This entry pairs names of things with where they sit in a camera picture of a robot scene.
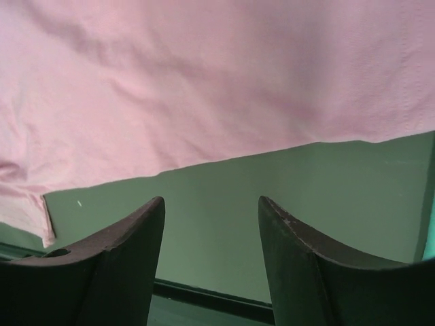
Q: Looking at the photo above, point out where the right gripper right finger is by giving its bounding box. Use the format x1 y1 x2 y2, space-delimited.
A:
258 196 434 325

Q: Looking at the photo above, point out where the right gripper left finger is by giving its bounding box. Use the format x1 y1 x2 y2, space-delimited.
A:
1 197 165 325

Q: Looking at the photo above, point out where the pink t shirt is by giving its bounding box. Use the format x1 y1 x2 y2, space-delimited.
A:
1 1 434 247

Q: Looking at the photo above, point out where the folded teal t shirt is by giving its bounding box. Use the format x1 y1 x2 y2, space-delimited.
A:
422 198 435 260

